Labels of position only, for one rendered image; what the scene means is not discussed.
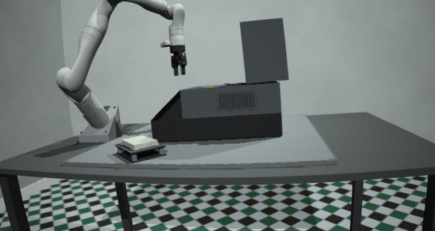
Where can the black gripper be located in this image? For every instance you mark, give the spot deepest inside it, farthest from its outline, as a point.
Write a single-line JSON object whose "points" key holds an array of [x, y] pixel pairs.
{"points": [[179, 58]]}

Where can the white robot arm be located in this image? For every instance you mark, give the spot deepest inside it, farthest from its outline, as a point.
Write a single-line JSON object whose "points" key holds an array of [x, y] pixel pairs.
{"points": [[71, 80]]}

